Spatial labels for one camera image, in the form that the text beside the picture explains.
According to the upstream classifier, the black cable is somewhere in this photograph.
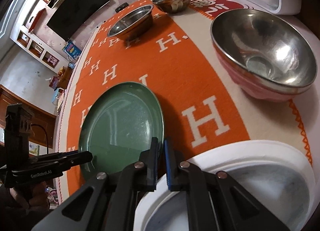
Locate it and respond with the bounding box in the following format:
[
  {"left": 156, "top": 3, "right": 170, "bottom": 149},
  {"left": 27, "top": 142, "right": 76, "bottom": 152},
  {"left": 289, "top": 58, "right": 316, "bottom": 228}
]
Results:
[{"left": 31, "top": 123, "right": 49, "bottom": 155}]

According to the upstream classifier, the black television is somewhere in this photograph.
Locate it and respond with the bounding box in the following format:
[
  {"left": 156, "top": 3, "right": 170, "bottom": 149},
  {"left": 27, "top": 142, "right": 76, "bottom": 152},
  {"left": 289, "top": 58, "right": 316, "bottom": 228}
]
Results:
[{"left": 47, "top": 0, "right": 110, "bottom": 42}]

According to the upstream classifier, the brown wooden door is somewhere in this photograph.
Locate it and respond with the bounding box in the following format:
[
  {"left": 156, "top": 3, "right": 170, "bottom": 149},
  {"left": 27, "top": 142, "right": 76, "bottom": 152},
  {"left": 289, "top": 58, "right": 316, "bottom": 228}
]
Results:
[{"left": 1, "top": 85, "right": 56, "bottom": 148}]

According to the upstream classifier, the steel bowl pink outside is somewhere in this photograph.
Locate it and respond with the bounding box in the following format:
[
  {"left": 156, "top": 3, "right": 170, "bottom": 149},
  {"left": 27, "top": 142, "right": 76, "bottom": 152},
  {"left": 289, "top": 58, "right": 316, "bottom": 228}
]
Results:
[{"left": 210, "top": 9, "right": 317, "bottom": 102}]

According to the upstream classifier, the wide steel bowl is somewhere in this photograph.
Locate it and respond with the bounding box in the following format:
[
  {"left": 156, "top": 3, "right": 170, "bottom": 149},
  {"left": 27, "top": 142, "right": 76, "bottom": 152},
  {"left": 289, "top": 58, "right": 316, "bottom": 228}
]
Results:
[{"left": 107, "top": 4, "right": 154, "bottom": 41}]

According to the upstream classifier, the person's left hand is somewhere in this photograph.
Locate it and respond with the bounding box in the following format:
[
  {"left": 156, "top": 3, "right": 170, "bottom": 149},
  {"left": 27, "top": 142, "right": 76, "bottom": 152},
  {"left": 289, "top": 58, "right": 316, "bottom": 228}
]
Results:
[{"left": 9, "top": 182, "right": 50, "bottom": 213}]

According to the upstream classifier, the steel bowl brown outside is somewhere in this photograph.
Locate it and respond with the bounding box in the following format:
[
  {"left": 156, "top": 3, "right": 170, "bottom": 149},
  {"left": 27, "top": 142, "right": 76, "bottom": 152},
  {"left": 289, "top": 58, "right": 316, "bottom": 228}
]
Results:
[{"left": 152, "top": 0, "right": 190, "bottom": 14}]

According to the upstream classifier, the orange H-pattern blanket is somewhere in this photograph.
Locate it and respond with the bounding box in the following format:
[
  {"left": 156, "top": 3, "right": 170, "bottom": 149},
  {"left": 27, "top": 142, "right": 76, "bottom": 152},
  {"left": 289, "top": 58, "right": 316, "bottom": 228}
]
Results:
[{"left": 56, "top": 0, "right": 313, "bottom": 204}]

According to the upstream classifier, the blue poster box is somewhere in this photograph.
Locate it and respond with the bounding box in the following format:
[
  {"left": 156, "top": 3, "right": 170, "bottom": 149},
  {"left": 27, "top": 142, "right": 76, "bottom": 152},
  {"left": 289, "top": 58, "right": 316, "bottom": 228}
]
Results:
[{"left": 62, "top": 41, "right": 82, "bottom": 60}]

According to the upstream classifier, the black heater device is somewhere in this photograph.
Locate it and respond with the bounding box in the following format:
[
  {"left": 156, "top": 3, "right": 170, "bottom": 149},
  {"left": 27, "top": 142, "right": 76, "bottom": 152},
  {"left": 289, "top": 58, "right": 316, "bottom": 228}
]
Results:
[{"left": 115, "top": 2, "right": 129, "bottom": 13}]

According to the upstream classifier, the white wall shelf unit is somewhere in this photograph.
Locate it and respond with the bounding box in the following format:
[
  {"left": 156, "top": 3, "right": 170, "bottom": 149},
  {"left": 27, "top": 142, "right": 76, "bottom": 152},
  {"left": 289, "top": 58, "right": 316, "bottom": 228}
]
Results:
[{"left": 10, "top": 0, "right": 69, "bottom": 73}]

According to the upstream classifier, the white patterned porcelain plate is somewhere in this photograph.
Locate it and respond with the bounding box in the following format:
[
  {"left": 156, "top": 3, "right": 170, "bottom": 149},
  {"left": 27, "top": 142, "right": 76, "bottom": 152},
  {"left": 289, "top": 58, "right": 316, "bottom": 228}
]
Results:
[{"left": 133, "top": 140, "right": 316, "bottom": 230}]

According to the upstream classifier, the green plate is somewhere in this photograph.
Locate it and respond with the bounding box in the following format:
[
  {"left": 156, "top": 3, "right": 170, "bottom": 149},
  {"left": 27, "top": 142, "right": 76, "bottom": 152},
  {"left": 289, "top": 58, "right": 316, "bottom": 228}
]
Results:
[{"left": 78, "top": 82, "right": 164, "bottom": 180}]

